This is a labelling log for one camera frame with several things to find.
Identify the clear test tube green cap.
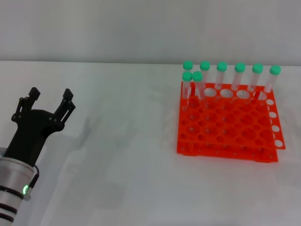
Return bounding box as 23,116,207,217
246,63,264,93
263,65,282,94
230,62,246,92
214,61,228,91
183,60,194,73
192,71,209,108
199,60,211,91
182,71,194,112

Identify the orange test tube rack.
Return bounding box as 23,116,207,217
176,81,286,163

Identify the dark gripper cable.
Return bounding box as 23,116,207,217
27,166,40,189

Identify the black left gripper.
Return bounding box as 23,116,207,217
4,87,77,167

